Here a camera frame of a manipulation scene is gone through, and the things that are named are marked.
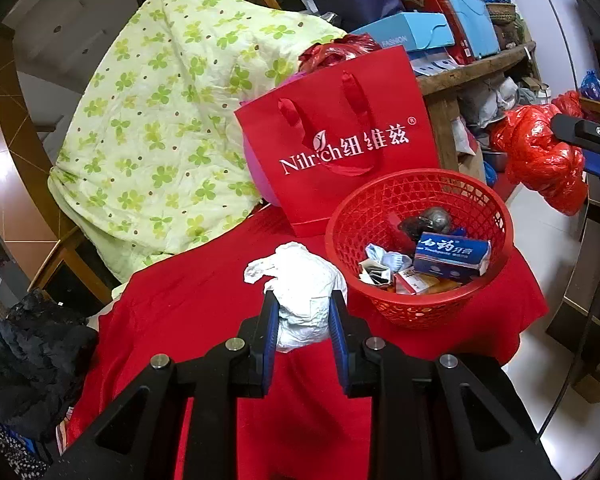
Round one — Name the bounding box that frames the red plastic mesh basket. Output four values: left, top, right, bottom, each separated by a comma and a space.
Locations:
325, 170, 515, 331

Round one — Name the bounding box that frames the blue toothpaste box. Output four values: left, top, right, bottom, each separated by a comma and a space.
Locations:
412, 231, 492, 283

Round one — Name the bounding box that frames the green clover print quilt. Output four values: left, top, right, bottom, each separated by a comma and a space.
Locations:
47, 0, 348, 286

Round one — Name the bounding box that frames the wooden shelf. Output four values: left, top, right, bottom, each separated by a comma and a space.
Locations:
415, 42, 538, 171

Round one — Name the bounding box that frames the black white patterned cloth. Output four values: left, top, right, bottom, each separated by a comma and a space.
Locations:
0, 410, 61, 480

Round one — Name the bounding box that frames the woven basket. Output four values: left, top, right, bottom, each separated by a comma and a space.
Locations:
485, 2, 518, 23

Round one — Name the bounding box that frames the orange white small box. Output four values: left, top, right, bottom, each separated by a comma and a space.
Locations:
394, 266, 463, 296

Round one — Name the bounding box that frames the small red plastic bag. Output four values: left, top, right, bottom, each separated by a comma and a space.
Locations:
297, 34, 381, 76

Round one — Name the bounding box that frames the white blue packet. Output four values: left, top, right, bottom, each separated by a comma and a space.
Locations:
361, 242, 415, 286

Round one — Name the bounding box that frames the red paper bag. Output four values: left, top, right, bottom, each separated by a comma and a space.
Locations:
234, 45, 441, 238

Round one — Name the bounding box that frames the brown wooden furniture frame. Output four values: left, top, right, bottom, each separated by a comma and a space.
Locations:
0, 30, 111, 311

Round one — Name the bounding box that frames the grey crumpled foil ball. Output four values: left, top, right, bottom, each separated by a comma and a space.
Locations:
400, 206, 453, 236

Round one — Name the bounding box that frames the large red plastic bag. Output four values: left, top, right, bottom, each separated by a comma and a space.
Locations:
490, 91, 590, 217

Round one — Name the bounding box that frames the light blue cardboard box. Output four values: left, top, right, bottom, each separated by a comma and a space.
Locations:
350, 12, 456, 53

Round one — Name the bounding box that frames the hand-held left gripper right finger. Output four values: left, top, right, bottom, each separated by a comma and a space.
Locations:
328, 290, 553, 480

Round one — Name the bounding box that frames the white tissue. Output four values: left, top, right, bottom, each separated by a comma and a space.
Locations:
244, 241, 348, 353

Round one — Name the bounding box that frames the blue plastic bag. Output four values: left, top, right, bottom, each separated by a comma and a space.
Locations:
579, 69, 600, 102

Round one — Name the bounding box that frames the blue plastic bin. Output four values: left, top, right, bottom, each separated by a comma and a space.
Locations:
440, 0, 506, 58

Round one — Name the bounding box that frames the black cable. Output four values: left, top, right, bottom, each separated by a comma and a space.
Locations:
535, 280, 598, 443

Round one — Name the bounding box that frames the red cloth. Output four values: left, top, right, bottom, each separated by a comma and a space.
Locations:
65, 205, 551, 480

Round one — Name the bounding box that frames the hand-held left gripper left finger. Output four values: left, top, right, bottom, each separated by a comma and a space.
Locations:
42, 290, 281, 480

